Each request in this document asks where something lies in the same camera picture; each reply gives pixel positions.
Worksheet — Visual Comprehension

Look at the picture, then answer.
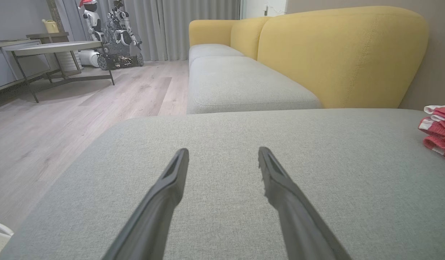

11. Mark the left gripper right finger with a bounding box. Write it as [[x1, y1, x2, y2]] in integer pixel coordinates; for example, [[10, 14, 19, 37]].
[[258, 146, 354, 260]]

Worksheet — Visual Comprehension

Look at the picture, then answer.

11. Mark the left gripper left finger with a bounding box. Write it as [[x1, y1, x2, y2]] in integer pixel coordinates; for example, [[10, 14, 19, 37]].
[[101, 147, 190, 260]]

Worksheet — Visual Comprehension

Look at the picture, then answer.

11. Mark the large grey sofa chaise cushion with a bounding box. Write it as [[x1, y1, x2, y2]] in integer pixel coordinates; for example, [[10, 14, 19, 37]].
[[0, 108, 445, 260]]

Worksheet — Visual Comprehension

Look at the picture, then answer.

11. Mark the long grey sofa seat cushion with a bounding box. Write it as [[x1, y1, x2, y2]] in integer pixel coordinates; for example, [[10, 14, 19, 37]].
[[186, 56, 323, 115]]

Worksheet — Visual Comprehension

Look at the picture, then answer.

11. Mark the black wheeled rover base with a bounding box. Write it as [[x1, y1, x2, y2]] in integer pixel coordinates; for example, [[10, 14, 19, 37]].
[[97, 43, 145, 71]]

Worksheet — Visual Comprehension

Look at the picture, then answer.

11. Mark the white laundry basket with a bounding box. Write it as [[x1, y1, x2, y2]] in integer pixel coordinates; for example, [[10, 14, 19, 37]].
[[0, 222, 14, 260]]

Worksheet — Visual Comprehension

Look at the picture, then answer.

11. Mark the white round appliance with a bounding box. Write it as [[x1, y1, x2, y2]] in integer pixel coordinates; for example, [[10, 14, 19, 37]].
[[79, 50, 100, 69]]

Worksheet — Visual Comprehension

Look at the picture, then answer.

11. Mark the short grey sofa seat cushion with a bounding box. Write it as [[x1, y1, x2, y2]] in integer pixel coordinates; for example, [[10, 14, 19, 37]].
[[189, 43, 245, 70]]

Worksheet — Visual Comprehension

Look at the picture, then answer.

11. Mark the white ribbed appliance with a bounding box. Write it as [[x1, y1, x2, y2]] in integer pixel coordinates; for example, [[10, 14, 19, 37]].
[[58, 51, 82, 73]]

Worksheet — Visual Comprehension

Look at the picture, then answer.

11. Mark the wide yellow sofa backrest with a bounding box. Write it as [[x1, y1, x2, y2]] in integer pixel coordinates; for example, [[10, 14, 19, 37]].
[[257, 5, 429, 109]]

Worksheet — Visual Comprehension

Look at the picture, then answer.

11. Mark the grey pleated curtain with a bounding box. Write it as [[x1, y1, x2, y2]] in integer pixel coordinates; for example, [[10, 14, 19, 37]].
[[61, 0, 241, 62]]

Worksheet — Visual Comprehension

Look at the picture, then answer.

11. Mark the yellow sofa end backrest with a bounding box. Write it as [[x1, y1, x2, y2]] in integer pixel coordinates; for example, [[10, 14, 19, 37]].
[[188, 19, 241, 48]]

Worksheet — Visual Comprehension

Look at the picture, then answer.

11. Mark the narrow yellow sofa backrest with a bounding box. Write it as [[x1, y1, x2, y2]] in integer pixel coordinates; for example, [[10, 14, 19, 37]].
[[230, 16, 272, 61]]

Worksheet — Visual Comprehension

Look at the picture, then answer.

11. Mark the humanoid robot with santa hat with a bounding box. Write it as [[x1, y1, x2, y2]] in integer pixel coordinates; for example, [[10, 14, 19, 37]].
[[78, 0, 104, 43]]

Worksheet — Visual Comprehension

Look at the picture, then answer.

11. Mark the dark wooden side table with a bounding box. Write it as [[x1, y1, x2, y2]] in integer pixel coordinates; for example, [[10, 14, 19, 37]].
[[26, 32, 82, 77]]

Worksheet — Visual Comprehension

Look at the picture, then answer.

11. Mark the grey TV console cabinet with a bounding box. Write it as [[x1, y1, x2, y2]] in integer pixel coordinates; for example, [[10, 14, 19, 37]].
[[0, 38, 52, 95]]

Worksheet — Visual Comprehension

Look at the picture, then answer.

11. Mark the yellow watering can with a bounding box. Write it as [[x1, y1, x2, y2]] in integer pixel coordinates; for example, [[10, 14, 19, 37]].
[[42, 19, 60, 34]]

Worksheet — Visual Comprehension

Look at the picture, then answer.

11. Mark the white door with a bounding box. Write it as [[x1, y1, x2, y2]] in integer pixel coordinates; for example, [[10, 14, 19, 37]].
[[240, 0, 288, 20]]

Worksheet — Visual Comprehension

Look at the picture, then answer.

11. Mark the grey metal-frame coffee table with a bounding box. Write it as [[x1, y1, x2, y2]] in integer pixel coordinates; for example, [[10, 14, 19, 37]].
[[5, 40, 116, 104]]

